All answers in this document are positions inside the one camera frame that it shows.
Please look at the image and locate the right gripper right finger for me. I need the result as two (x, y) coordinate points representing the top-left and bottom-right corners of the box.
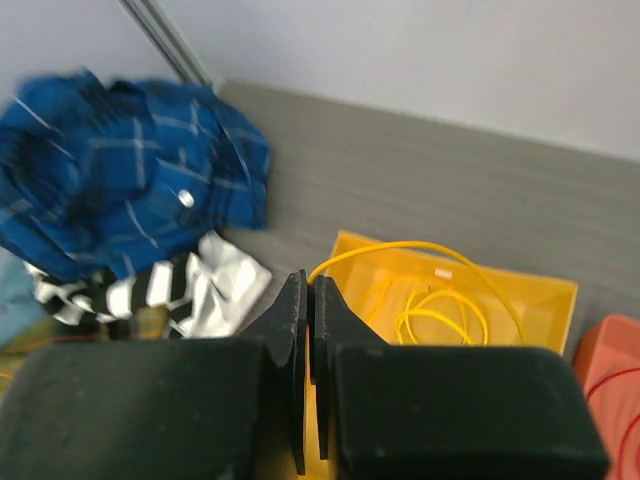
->
(310, 276), (609, 479)

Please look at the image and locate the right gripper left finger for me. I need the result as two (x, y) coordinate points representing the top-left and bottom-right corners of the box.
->
(1, 271), (307, 479)

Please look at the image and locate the yellow thin cable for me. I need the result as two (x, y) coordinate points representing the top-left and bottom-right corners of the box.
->
(394, 289), (490, 347)
(307, 240), (529, 347)

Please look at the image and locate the yellow plastic bin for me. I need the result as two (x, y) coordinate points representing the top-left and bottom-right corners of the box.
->
(306, 232), (577, 479)

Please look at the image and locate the black white striped cloth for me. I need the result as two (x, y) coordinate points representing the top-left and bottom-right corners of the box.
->
(25, 232), (272, 341)

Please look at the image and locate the teal cloth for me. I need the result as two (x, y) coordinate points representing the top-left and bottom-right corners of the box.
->
(1, 249), (46, 347)

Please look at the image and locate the red plastic bin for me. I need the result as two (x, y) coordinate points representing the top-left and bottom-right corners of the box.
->
(573, 314), (639, 479)

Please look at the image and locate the blue plaid shirt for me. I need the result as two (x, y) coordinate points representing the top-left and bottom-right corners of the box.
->
(1, 71), (270, 283)

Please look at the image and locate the dark red cable in bin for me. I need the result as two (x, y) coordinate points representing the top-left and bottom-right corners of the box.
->
(585, 367), (640, 480)

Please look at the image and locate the left aluminium frame post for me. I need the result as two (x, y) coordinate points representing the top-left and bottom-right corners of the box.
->
(119, 0), (214, 87)

